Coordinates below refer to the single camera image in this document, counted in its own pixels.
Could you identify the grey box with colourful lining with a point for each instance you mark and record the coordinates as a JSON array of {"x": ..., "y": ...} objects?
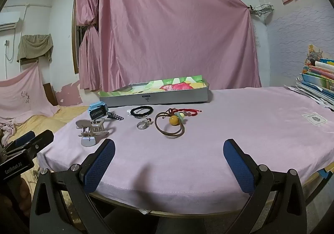
[{"x": 156, "y": 99}]

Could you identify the brown window frame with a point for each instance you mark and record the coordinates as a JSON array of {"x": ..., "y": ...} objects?
[{"x": 75, "y": 40}]

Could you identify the pink sheet with embroidery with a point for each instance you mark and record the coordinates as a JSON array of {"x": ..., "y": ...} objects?
[{"x": 23, "y": 93}]

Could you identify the blue smartwatch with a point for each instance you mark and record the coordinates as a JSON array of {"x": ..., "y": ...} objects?
[{"x": 97, "y": 111}]

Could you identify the white air conditioner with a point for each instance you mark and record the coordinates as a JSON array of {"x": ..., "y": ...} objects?
[{"x": 9, "y": 21}]

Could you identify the large pink curtain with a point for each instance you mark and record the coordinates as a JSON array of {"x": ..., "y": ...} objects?
[{"x": 169, "y": 27}]

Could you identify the pink tablecloth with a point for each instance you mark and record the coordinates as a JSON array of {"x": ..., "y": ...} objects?
[{"x": 208, "y": 132}]

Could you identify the yellow blanket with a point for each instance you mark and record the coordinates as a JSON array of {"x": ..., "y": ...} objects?
[{"x": 52, "y": 119}]

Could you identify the stack of colourful books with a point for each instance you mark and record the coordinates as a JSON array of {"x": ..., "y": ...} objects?
[{"x": 317, "y": 77}]

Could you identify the silver hair claw clip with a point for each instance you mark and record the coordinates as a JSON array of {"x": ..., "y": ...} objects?
[{"x": 91, "y": 132}]

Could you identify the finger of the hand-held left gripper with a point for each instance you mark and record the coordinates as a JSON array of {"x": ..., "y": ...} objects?
[
  {"x": 24, "y": 138},
  {"x": 39, "y": 140}
]

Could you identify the brown wooden board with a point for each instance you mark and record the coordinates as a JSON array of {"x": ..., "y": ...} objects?
[{"x": 49, "y": 94}]

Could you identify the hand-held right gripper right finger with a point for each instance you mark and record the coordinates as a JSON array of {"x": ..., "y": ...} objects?
[{"x": 238, "y": 168}]

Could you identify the olive hanging cloth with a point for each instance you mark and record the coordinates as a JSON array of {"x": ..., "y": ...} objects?
[{"x": 34, "y": 46}]

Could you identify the tied pink curtain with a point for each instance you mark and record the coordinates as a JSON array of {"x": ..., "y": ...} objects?
[{"x": 88, "y": 53}]

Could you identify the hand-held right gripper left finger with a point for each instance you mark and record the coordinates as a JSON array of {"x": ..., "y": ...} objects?
[{"x": 100, "y": 166}]

